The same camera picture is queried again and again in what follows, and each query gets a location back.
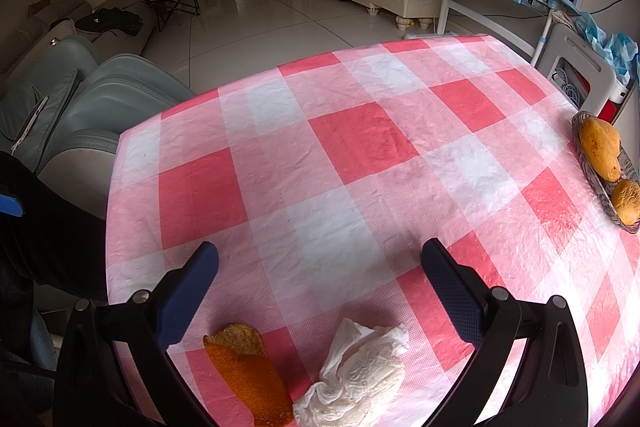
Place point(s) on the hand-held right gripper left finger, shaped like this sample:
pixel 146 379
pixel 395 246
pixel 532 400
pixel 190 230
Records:
pixel 187 292

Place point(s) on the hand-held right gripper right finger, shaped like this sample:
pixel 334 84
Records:
pixel 452 292

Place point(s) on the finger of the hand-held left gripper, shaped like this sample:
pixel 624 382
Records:
pixel 11 205

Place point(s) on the orange peel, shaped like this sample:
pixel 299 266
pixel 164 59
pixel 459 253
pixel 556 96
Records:
pixel 250 377

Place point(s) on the large white tissue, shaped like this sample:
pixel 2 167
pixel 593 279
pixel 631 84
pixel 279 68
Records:
pixel 360 382

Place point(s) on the grey-green leather armchair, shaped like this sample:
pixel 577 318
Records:
pixel 115 92

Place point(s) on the beige sofa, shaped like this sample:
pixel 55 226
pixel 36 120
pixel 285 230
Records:
pixel 30 37

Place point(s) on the glass fruit dish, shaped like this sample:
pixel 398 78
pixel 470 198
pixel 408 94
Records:
pixel 598 187

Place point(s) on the red white checkered tablecloth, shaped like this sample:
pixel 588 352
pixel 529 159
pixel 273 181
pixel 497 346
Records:
pixel 350 142

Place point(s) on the black clothing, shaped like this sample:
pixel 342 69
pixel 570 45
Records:
pixel 107 22

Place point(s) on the white chair back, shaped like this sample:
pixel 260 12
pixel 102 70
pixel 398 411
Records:
pixel 585 57

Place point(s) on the blue white patterned cloth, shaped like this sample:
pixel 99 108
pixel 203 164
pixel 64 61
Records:
pixel 612 49

